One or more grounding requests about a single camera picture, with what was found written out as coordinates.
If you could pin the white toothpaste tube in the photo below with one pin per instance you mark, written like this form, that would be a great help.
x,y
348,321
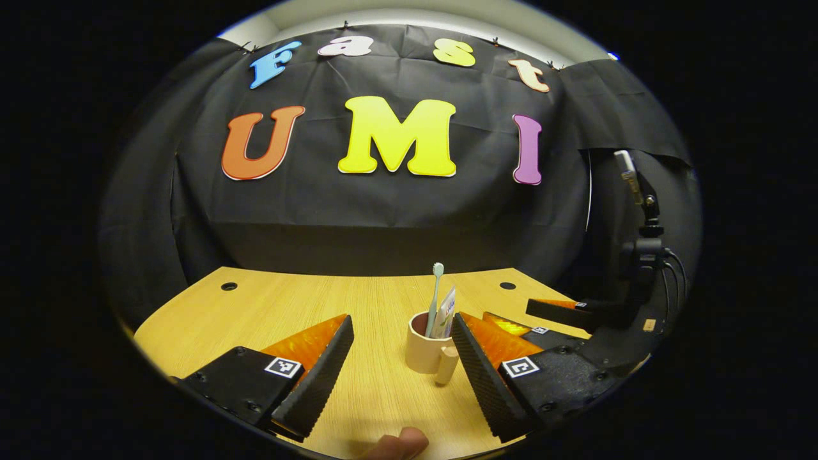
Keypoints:
x,y
446,316

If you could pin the beige cup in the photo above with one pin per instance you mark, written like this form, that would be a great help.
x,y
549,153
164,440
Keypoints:
x,y
422,354

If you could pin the white toothbrush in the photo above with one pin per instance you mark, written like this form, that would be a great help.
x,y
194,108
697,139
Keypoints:
x,y
435,300

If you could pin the black backdrop cloth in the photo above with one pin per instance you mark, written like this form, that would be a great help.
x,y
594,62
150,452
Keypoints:
x,y
383,211

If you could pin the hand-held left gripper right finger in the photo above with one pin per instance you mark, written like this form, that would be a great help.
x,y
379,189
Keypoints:
x,y
489,390

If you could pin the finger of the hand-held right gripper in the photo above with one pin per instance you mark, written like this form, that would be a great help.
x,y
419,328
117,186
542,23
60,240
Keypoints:
x,y
562,313
556,338

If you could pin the wooden desktop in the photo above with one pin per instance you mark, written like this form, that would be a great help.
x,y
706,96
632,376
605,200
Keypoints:
x,y
383,383

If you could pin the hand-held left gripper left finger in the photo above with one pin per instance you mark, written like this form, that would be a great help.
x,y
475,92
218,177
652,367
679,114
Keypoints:
x,y
316,383

